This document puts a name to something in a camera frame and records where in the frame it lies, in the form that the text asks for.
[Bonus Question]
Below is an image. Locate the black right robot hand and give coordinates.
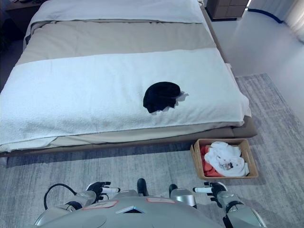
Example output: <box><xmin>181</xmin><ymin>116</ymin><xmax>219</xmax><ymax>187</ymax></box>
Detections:
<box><xmin>192</xmin><ymin>181</ymin><xmax>226</xmax><ymax>202</ymax></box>

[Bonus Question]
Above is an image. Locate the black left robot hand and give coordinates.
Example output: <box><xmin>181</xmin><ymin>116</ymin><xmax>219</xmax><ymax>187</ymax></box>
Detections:
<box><xmin>85</xmin><ymin>181</ymin><xmax>121</xmax><ymax>200</ymax></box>

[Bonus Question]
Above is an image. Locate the black garment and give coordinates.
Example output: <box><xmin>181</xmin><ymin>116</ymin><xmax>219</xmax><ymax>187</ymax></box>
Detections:
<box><xmin>142</xmin><ymin>81</ymin><xmax>181</xmax><ymax>114</ymax></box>

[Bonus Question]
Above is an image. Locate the wooden laundry basket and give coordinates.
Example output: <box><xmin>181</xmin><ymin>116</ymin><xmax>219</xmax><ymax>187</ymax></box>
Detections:
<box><xmin>190</xmin><ymin>138</ymin><xmax>259</xmax><ymax>180</ymax></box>

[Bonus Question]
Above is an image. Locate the bed with white blanket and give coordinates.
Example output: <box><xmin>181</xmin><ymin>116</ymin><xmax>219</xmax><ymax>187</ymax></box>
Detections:
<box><xmin>0</xmin><ymin>0</ymin><xmax>258</xmax><ymax>159</ymax></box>

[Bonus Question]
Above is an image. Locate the white terry bed throw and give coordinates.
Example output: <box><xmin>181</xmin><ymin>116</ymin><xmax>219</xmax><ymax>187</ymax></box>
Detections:
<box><xmin>0</xmin><ymin>48</ymin><xmax>252</xmax><ymax>152</ymax></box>

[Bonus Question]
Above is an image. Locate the white folded bed sheet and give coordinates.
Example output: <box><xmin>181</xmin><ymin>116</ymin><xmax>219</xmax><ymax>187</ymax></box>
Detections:
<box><xmin>25</xmin><ymin>0</ymin><xmax>205</xmax><ymax>24</ymax></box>

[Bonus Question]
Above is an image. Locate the grey floor rug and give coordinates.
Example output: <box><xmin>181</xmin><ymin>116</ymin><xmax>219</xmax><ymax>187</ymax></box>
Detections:
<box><xmin>0</xmin><ymin>73</ymin><xmax>304</xmax><ymax>228</ymax></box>

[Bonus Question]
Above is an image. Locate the red garment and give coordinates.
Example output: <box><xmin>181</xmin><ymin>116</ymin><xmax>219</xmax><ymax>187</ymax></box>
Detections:
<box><xmin>199</xmin><ymin>145</ymin><xmax>223</xmax><ymax>178</ymax></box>

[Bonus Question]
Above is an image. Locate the white printed garment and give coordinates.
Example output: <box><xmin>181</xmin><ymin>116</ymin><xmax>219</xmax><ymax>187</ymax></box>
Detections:
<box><xmin>204</xmin><ymin>141</ymin><xmax>250</xmax><ymax>178</ymax></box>

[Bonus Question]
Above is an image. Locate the silver right robot leg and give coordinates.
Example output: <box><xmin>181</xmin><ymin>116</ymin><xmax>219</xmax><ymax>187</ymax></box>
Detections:
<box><xmin>168</xmin><ymin>184</ymin><xmax>198</xmax><ymax>209</ymax></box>

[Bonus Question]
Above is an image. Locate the silver robot leg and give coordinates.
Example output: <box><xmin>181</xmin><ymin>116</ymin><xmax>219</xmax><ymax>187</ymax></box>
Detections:
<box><xmin>111</xmin><ymin>178</ymin><xmax>149</xmax><ymax>199</ymax></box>
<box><xmin>168</xmin><ymin>184</ymin><xmax>198</xmax><ymax>209</ymax></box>

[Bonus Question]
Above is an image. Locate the silver left robot leg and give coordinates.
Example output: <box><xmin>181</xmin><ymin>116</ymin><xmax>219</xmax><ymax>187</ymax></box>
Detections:
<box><xmin>111</xmin><ymin>178</ymin><xmax>149</xmax><ymax>199</ymax></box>

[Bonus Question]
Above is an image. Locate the silver robot torso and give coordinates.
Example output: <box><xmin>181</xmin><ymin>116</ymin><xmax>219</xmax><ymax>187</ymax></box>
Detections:
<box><xmin>35</xmin><ymin>196</ymin><xmax>228</xmax><ymax>228</ymax></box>

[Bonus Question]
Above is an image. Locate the wooden dresser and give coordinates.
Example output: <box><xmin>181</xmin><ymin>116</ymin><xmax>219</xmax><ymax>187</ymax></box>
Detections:
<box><xmin>206</xmin><ymin>0</ymin><xmax>247</xmax><ymax>19</ymax></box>

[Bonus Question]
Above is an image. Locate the white window curtain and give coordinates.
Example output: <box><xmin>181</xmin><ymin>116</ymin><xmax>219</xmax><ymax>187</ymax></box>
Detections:
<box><xmin>284</xmin><ymin>0</ymin><xmax>304</xmax><ymax>41</ymax></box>

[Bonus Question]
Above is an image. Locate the dark wooden nightstand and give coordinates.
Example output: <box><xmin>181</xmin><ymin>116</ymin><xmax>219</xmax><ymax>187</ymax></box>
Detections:
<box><xmin>4</xmin><ymin>0</ymin><xmax>42</xmax><ymax>19</ymax></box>

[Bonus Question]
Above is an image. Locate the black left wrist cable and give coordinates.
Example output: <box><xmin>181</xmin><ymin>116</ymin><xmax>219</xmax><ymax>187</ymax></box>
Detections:
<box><xmin>44</xmin><ymin>183</ymin><xmax>76</xmax><ymax>211</ymax></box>

